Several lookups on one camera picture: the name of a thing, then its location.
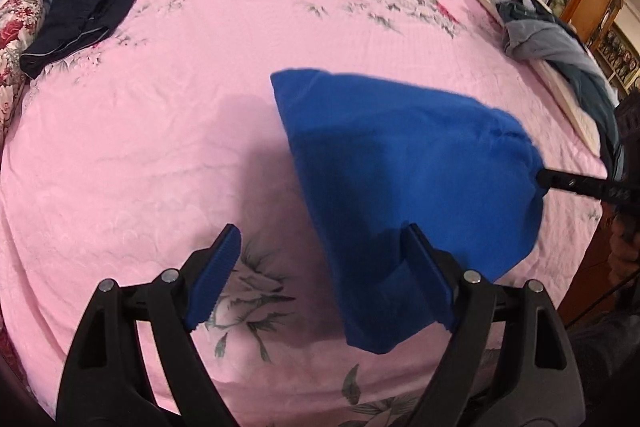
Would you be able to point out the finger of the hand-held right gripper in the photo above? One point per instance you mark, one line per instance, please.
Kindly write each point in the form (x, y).
(575, 184)

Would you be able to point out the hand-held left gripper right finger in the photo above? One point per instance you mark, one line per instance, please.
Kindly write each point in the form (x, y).
(432, 279)

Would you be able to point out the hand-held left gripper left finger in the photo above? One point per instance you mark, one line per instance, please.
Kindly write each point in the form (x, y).
(212, 279)

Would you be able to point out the blue and red pants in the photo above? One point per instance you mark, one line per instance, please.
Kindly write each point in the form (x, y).
(400, 187)

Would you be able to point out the person's right hand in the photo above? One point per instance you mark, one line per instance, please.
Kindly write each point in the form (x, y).
(625, 254)

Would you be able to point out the grey-blue clothes pile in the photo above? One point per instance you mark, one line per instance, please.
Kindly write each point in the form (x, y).
(560, 52)

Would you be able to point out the pink floral bedsheet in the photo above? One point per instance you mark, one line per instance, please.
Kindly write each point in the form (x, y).
(150, 132)

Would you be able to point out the dark navy folded garment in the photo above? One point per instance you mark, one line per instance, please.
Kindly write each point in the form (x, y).
(80, 19)

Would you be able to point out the red floral quilt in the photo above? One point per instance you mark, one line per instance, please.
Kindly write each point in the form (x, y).
(15, 32)

